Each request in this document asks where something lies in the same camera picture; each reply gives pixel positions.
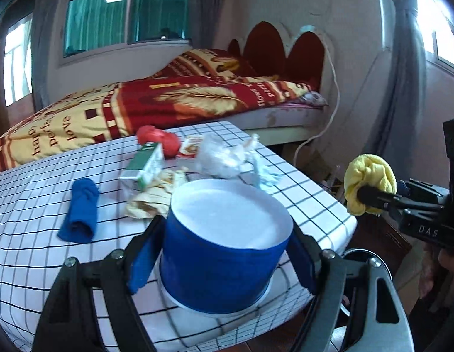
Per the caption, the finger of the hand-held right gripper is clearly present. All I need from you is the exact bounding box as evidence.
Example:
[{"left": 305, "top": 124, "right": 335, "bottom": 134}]
[
  {"left": 396, "top": 179, "right": 449, "bottom": 199},
  {"left": 359, "top": 186, "right": 445, "bottom": 211}
]

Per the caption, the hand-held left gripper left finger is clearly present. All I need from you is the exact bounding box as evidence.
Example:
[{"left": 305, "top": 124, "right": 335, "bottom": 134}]
[{"left": 34, "top": 216, "right": 165, "bottom": 352}]

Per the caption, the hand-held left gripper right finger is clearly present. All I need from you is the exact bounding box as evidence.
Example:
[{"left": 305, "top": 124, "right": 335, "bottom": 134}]
[{"left": 287, "top": 225, "right": 413, "bottom": 352}]

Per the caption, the yellow cloth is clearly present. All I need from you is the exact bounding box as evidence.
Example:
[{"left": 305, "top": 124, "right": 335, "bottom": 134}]
[{"left": 343, "top": 153, "right": 397, "bottom": 216}]

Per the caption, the blue paper bowl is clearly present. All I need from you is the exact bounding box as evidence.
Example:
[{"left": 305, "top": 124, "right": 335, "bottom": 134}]
[{"left": 159, "top": 179, "right": 294, "bottom": 315}]

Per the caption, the green milk carton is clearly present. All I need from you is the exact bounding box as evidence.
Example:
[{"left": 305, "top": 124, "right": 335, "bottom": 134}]
[{"left": 119, "top": 142, "right": 165, "bottom": 191}]

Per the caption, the person's right hand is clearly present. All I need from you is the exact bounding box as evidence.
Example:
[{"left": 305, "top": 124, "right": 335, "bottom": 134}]
[{"left": 438, "top": 248, "right": 454, "bottom": 301}]

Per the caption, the crumpled yellow wrapper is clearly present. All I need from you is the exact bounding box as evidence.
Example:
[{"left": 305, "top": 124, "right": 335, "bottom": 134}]
[{"left": 125, "top": 169, "right": 187, "bottom": 220}]

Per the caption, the blue rolled cloth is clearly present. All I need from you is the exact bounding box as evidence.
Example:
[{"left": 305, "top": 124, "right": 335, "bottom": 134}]
[{"left": 57, "top": 178, "right": 100, "bottom": 244}]

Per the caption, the checked white tablecloth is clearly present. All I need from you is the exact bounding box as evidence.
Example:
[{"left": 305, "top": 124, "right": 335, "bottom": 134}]
[{"left": 0, "top": 121, "right": 358, "bottom": 352}]

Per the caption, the grey curtain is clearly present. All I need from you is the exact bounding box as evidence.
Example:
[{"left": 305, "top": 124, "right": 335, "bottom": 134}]
[
  {"left": 182, "top": 0, "right": 207, "bottom": 49},
  {"left": 28, "top": 0, "right": 68, "bottom": 109},
  {"left": 390, "top": 0, "right": 435, "bottom": 191}
]

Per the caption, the red and white carton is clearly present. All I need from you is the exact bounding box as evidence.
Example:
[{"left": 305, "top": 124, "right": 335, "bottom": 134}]
[{"left": 176, "top": 136, "right": 204, "bottom": 171}]

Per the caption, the white bed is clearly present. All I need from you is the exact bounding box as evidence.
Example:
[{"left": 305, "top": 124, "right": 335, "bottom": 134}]
[{"left": 227, "top": 97, "right": 330, "bottom": 148}]

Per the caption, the red foam fruit net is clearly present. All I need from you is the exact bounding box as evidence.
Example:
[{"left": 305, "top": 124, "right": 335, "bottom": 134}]
[{"left": 136, "top": 125, "right": 181, "bottom": 159}]

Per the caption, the red and yellow printed blanket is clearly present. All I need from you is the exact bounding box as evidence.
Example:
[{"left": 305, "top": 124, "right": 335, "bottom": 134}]
[{"left": 0, "top": 48, "right": 321, "bottom": 175}]

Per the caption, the bright window with grey curtain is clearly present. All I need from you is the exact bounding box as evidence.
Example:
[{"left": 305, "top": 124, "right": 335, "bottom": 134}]
[{"left": 416, "top": 0, "right": 454, "bottom": 72}]

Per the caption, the red heart-shaped headboard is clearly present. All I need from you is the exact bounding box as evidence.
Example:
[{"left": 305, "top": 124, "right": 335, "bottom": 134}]
[{"left": 227, "top": 21, "right": 338, "bottom": 92}]

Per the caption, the small side window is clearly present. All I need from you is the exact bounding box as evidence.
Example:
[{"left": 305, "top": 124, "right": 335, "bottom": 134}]
[{"left": 3, "top": 14, "right": 34, "bottom": 108}]

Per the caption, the large green-tinted window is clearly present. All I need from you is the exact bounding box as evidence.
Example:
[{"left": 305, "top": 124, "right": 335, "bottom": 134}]
[{"left": 60, "top": 0, "right": 194, "bottom": 67}]

